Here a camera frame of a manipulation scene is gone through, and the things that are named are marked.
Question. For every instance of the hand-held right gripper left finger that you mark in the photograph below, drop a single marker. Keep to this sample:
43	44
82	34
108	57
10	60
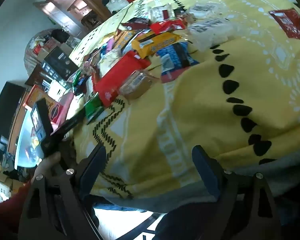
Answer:
92	172

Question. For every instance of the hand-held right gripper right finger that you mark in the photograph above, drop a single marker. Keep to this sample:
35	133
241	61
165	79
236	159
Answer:
205	172

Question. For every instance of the green snack packet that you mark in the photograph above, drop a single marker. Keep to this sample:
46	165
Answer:
92	107

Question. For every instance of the yellow printed blanket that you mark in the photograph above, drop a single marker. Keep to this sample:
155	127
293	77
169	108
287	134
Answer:
190	120

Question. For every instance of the white red snack packet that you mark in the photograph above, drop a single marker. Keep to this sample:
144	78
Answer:
160	12

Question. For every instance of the clear-wrapped brown pastry packet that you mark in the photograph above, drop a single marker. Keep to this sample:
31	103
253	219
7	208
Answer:
137	86

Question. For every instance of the pile of mixed snack packets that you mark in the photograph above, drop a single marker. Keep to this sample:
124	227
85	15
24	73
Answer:
107	60

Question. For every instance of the clear white snack packet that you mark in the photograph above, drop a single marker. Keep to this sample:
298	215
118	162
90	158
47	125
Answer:
207	28
205	9

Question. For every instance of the small red snack packet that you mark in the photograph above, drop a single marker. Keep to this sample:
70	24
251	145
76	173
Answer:
167	26

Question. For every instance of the cardboard box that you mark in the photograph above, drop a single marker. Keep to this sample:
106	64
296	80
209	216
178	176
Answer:
0	187

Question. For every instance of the blue snack packet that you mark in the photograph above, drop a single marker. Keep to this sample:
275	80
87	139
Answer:
177	55

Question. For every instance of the pile of clothes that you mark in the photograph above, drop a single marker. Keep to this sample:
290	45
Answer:
2	160

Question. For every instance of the orange box round emblem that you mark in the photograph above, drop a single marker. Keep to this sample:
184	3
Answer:
44	102

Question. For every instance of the black television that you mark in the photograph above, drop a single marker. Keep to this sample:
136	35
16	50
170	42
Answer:
5	110

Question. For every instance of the large red snack packet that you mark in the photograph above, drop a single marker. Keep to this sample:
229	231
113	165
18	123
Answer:
117	80

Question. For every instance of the dark red flat packet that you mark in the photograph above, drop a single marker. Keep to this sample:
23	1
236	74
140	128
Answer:
289	22

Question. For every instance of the person's left forearm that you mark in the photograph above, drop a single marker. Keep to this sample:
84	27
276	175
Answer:
5	210

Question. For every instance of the maroon snack packet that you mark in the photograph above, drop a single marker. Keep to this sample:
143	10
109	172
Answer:
137	23

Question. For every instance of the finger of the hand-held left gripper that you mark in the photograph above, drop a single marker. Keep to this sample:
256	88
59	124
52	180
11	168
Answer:
68	127

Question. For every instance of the white tote bag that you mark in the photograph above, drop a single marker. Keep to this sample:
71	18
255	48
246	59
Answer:
117	2

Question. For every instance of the person's left hand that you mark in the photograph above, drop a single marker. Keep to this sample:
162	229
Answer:
46	166

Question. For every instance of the black box white icons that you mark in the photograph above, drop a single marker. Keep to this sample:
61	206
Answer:
60	65

